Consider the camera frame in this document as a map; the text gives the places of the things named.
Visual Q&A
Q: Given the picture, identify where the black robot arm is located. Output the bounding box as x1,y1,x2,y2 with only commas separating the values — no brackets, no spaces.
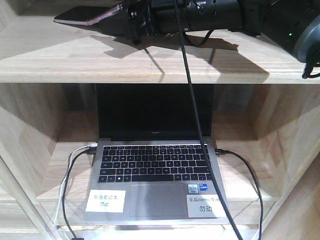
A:
125,0,320,79

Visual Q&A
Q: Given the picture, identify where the wooden open shelf unit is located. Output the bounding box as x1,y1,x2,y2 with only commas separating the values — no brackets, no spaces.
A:
0,0,320,240

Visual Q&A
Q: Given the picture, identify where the black foldable smartphone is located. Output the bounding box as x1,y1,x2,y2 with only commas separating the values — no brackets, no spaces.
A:
53,4,124,26

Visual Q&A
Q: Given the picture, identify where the silver laptop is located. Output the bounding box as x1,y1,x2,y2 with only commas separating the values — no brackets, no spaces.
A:
84,83,227,225

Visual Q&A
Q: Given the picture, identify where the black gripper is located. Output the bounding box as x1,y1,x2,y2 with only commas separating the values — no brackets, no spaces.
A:
126,0,190,45

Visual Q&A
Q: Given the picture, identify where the white laptop cable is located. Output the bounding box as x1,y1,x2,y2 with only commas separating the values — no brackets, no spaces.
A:
53,142,98,240

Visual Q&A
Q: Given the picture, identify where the black laptop cable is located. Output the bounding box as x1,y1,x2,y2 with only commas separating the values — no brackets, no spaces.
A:
61,147,97,240
214,148,265,240

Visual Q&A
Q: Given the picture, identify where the black laptop cable left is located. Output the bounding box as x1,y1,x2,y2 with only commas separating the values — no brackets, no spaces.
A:
61,147,97,240

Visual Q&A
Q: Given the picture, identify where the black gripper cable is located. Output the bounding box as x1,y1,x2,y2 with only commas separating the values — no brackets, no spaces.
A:
172,0,245,240

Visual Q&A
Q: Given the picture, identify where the black laptop cable right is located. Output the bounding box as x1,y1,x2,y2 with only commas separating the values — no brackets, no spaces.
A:
214,148,265,240

